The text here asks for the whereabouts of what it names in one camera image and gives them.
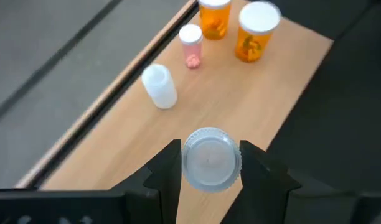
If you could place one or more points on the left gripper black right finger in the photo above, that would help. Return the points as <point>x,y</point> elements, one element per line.
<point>259,186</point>

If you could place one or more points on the white opaque plastic bottle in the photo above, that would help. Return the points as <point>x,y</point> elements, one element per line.
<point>161,90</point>
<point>210,160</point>

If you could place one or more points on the orange pill bottle white cap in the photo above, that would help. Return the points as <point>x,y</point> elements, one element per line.
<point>213,21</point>
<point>256,37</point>

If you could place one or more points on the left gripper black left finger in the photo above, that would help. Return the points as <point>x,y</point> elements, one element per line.
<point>165,186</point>

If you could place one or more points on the black aluminium rig frame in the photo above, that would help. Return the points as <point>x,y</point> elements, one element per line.
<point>90,124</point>

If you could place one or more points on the pink pill bottle white cap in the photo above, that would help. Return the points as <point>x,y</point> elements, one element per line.
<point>192,46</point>

